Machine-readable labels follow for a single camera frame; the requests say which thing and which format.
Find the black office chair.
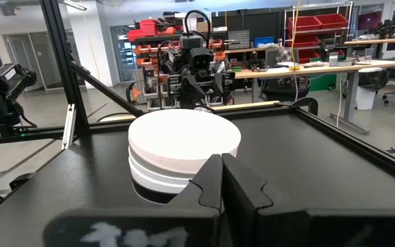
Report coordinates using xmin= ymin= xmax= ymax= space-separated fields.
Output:
xmin=261 ymin=77 xmax=311 ymax=103

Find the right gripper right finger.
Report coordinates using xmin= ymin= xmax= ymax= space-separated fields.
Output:
xmin=222 ymin=153 xmax=395 ymax=247

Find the pale grey bowl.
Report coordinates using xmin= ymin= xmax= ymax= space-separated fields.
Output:
xmin=128 ymin=147 xmax=195 ymax=182

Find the blue box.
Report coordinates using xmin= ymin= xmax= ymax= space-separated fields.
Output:
xmin=253 ymin=36 xmax=276 ymax=49

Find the dark grey bowl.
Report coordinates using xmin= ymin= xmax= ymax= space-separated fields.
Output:
xmin=132 ymin=180 xmax=180 ymax=206

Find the wooden table board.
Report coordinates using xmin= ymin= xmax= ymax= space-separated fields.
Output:
xmin=98 ymin=99 xmax=281 ymax=124

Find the black aluminium table frame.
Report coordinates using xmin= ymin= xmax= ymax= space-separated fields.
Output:
xmin=0 ymin=0 xmax=395 ymax=193

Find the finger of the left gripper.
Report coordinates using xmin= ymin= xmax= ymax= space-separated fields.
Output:
xmin=214 ymin=71 xmax=234 ymax=97
xmin=182 ymin=74 xmax=206 ymax=102

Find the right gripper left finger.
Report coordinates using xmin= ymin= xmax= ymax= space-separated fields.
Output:
xmin=45 ymin=154 xmax=224 ymax=247

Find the orange red tool rack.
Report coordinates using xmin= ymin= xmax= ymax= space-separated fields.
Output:
xmin=127 ymin=19 xmax=235 ymax=106

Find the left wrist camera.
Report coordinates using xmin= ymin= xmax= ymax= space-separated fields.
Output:
xmin=179 ymin=34 xmax=216 ymax=72

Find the silver aluminium extrusion piece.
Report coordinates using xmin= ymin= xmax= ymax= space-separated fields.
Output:
xmin=62 ymin=104 xmax=77 ymax=151

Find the white bowl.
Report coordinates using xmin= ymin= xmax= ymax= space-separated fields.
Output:
xmin=128 ymin=108 xmax=243 ymax=175
xmin=130 ymin=161 xmax=189 ymax=195

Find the red storage bin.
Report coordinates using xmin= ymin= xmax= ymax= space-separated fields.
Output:
xmin=315 ymin=13 xmax=349 ymax=30
xmin=287 ymin=15 xmax=322 ymax=32

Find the wooden workbench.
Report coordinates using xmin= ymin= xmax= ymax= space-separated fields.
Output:
xmin=233 ymin=58 xmax=395 ymax=135

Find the green crate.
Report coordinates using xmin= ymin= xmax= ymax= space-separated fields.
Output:
xmin=309 ymin=73 xmax=338 ymax=93

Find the white waste bin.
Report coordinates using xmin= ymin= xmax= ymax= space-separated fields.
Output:
xmin=355 ymin=85 xmax=377 ymax=111

